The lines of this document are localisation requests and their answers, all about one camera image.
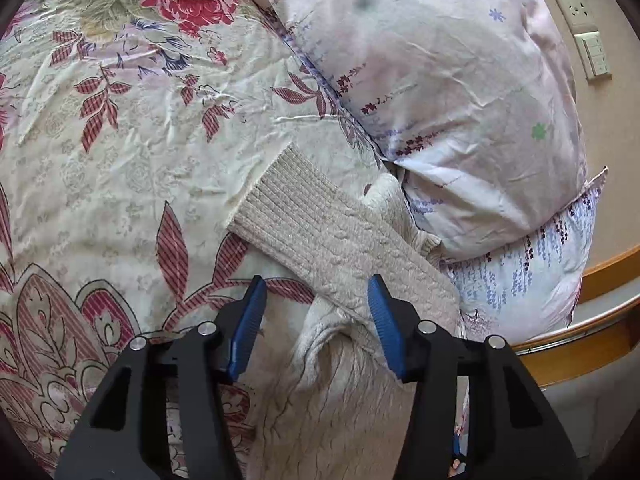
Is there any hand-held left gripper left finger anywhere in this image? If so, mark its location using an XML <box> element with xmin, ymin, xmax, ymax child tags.
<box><xmin>54</xmin><ymin>275</ymin><xmax>268</xmax><ymax>480</ymax></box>

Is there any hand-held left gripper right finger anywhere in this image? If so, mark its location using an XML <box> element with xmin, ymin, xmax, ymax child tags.
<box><xmin>367</xmin><ymin>274</ymin><xmax>583</xmax><ymax>480</ymax></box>

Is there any beige cable knit sweater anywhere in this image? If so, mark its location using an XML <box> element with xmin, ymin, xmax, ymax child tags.
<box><xmin>227</xmin><ymin>142</ymin><xmax>468</xmax><ymax>480</ymax></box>

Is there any white lavender print pillow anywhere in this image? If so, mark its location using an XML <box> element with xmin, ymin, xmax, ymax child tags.
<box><xmin>440</xmin><ymin>167</ymin><xmax>608</xmax><ymax>348</ymax></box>

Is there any floral bedspread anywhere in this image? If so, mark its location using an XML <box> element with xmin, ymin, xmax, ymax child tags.
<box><xmin>0</xmin><ymin>0</ymin><xmax>416</xmax><ymax>480</ymax></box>

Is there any wooden bed headboard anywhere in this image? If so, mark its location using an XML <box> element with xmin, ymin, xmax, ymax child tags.
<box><xmin>515</xmin><ymin>245</ymin><xmax>640</xmax><ymax>388</ymax></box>

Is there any pink pillow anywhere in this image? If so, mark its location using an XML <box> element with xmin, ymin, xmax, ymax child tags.
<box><xmin>240</xmin><ymin>0</ymin><xmax>588</xmax><ymax>261</ymax></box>

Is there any wall switch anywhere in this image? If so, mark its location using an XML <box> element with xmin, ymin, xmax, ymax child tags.
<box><xmin>574</xmin><ymin>31</ymin><xmax>613</xmax><ymax>81</ymax></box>

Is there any wall socket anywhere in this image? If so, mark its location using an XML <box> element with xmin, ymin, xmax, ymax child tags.
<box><xmin>551</xmin><ymin>0</ymin><xmax>596</xmax><ymax>31</ymax></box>

